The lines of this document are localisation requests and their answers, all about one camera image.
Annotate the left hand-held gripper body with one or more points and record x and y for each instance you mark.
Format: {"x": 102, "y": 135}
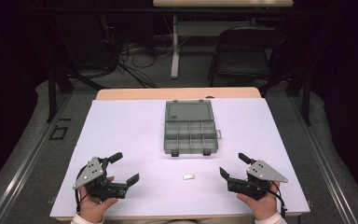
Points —
{"x": 90, "y": 174}

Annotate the white table board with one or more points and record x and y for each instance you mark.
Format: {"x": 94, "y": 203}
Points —
{"x": 130, "y": 137}

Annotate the small white rectangular piece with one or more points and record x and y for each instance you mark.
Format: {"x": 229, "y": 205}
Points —
{"x": 188, "y": 177}

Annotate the person's left hand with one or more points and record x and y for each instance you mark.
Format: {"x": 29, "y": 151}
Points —
{"x": 91, "y": 207}

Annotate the person's right hand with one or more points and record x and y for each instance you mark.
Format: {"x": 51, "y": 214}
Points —
{"x": 264, "y": 207}

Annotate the wooden desk with white leg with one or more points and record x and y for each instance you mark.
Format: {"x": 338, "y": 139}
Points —
{"x": 223, "y": 3}

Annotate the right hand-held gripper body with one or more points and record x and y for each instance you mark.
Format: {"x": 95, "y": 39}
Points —
{"x": 264, "y": 172}

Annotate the black metal stand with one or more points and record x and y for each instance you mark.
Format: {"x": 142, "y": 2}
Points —
{"x": 306, "y": 99}
{"x": 52, "y": 93}

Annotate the grey-green plastic compartment box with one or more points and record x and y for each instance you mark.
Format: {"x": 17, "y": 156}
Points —
{"x": 190, "y": 133}

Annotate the metal floor rail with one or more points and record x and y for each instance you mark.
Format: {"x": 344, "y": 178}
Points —
{"x": 21, "y": 168}
{"x": 323, "y": 168}

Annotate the black folding chair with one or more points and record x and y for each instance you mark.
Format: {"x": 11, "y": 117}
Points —
{"x": 245, "y": 59}

